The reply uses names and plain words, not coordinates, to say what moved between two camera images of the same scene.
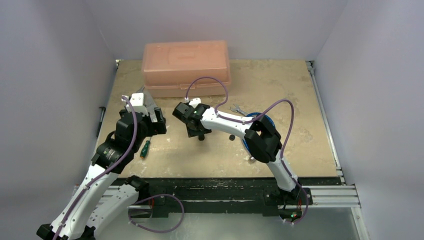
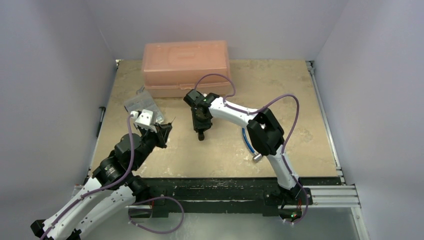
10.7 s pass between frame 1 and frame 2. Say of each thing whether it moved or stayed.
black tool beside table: stayed
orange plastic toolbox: stayed
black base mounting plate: stayed
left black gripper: moved
